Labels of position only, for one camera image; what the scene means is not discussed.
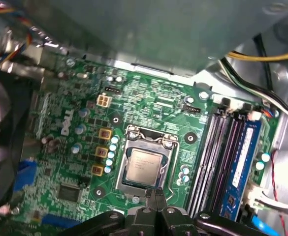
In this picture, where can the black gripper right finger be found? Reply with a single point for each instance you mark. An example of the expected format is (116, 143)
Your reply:
(173, 221)

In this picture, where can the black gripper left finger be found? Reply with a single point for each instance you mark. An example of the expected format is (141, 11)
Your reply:
(146, 221)

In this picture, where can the silver CPU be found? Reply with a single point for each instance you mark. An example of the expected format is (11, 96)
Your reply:
(143, 168)

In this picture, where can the CPU socket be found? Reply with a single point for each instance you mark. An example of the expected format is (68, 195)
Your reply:
(150, 135)

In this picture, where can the blue expansion slot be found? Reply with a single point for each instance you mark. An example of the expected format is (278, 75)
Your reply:
(62, 221)

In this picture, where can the black RAM stick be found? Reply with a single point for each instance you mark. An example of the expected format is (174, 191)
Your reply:
(244, 159)

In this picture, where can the green motherboard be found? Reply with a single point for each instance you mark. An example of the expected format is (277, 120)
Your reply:
(143, 103)

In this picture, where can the blue board connector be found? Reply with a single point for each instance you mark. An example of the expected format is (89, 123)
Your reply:
(25, 174)

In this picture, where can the black case fan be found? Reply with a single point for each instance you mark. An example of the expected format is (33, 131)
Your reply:
(1, 147)

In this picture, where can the grey power supply unit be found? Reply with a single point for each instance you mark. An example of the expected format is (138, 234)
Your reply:
(146, 29)

